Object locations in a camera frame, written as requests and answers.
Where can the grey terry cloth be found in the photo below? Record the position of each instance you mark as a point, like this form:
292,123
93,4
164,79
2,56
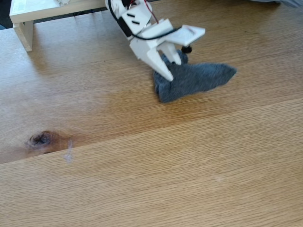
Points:
189,80

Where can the light wooden shelf stand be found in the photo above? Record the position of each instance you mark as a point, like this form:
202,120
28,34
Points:
47,9

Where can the grey fabric piece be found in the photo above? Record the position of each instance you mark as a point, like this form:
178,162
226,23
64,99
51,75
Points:
284,2

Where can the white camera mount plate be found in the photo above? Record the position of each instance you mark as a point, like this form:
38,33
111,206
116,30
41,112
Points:
187,35

